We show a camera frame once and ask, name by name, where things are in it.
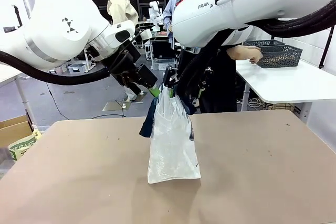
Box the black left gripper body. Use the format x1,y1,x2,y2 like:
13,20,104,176
112,62,158,96

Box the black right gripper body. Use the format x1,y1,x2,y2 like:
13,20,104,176
163,65,181,90

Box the translucent white shopping bag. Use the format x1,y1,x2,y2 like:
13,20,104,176
139,87,202,185

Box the grey plastic basket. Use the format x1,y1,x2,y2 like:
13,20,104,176
243,39,286,48
256,45,304,69

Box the person's bare forearm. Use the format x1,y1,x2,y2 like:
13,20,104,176
227,45,256,61

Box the person's hand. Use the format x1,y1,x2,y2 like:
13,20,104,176
248,46,264,65

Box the clear plastic storage box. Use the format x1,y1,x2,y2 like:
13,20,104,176
151,58,176,71

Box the black equipment case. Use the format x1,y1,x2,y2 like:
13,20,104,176
150,40,174,59

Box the metal floor plate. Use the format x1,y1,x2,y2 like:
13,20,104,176
102,99,132,112

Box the background work table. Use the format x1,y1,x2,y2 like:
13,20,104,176
136,20,169,48

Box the small white background robot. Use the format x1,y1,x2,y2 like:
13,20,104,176
148,0,164,32

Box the white floor bin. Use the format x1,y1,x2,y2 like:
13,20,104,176
67,62,89,75

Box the person in blue shirt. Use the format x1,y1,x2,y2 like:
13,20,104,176
162,0,190,49

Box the white side table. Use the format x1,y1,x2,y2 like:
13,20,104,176
235,58,336,112

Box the boxes under side table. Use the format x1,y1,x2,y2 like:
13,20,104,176
269,102,303,116

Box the white table with leg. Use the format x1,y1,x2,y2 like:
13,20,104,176
0,63,37,131

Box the black slanted pole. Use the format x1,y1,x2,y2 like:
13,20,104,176
318,26,335,69

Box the green white printed sack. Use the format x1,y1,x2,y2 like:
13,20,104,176
8,129,42,161

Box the brown cardboard box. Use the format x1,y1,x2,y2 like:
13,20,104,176
0,115,34,148

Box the white cables under table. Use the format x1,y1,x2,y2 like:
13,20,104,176
236,97,271,110

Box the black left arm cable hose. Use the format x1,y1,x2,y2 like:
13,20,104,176
0,50,112,86

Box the black floor cable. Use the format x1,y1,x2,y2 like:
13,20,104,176
46,82,127,120

